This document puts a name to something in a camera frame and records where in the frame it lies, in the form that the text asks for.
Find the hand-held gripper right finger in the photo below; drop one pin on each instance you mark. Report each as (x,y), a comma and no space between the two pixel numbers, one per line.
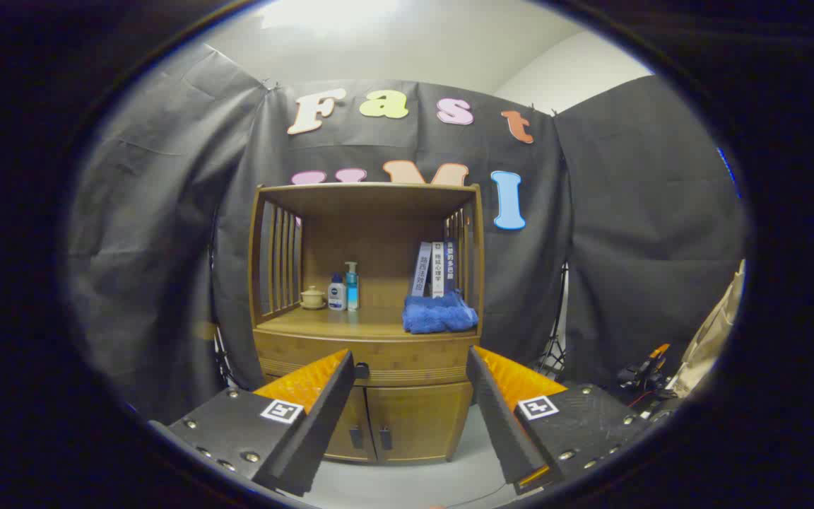
(499,424)

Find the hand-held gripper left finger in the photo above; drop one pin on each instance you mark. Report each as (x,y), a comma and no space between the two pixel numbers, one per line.
(322,424)

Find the black drawer knob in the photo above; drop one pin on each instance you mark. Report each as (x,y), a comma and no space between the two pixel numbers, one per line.
(362,370)

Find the wooden drawer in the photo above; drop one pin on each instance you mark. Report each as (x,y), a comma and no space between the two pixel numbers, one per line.
(414,357)

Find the wooden countertop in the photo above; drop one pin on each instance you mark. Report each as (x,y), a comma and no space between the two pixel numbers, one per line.
(350,324)

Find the wooden cabinet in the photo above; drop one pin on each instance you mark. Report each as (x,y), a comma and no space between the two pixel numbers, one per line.
(386,240)

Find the black light stand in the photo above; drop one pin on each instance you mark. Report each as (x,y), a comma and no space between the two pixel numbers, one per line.
(552,353)

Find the blue folded towel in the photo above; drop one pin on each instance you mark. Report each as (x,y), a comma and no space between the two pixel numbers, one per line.
(439,314)

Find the cream lidded teacup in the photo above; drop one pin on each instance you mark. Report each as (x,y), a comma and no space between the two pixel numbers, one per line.
(313,297)

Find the white bottle with blue cap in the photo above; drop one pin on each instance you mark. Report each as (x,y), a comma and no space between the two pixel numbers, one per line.
(337,295)

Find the blue pump bottle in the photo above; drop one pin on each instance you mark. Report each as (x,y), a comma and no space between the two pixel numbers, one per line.
(352,290)

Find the black and orange gripper device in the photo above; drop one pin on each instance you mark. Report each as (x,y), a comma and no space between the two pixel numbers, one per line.
(644,375)

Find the dark blue book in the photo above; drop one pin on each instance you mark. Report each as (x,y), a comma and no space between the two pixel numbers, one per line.
(449,265)

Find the white book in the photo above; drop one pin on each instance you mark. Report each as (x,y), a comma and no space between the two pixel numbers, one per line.
(437,268)

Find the grey book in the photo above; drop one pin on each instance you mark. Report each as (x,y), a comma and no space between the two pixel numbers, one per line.
(421,268)

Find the beige cloth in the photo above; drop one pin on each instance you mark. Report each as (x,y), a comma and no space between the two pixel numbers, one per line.
(714,329)

